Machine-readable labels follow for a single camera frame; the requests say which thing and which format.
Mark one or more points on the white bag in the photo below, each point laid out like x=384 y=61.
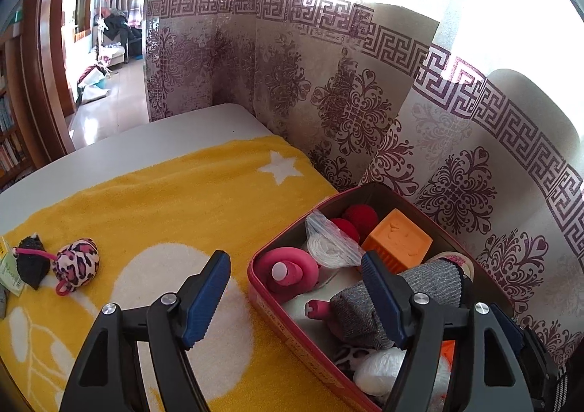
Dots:
x=93 y=85

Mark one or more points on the clear plastic bag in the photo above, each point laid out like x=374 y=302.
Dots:
x=383 y=368

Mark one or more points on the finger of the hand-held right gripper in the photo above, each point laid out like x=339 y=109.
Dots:
x=508 y=325

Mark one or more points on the white roll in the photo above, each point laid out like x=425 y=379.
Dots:
x=328 y=247

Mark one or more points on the knotted pink foam roller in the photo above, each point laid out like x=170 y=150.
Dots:
x=285 y=272

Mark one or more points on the large red fuzzy ball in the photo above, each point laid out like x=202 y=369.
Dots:
x=362 y=216

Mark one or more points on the small red fuzzy ball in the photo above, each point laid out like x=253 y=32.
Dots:
x=344 y=230

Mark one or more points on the patterned lace curtain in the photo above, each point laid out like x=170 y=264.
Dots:
x=365 y=97

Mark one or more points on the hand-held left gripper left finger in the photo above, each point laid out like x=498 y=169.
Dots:
x=205 y=302

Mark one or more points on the wooden door frame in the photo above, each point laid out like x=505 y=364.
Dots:
x=50 y=51

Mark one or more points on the yellow green carton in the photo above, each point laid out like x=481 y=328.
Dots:
x=9 y=270

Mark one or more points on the pile of dark clothes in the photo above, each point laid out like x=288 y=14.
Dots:
x=118 y=26

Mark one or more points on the coat rack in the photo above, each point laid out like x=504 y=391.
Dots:
x=102 y=19

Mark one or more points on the yellow white towel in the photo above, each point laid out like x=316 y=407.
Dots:
x=159 y=211

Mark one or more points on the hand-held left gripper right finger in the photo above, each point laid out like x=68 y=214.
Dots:
x=383 y=298

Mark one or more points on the red cardboard box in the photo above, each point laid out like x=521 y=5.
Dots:
x=292 y=334

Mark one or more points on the black knit toy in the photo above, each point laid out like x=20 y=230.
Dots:
x=32 y=263

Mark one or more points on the wooden bookshelf with books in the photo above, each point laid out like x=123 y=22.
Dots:
x=13 y=129

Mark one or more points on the leopard print plush toy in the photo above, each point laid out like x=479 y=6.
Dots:
x=77 y=263
x=349 y=357

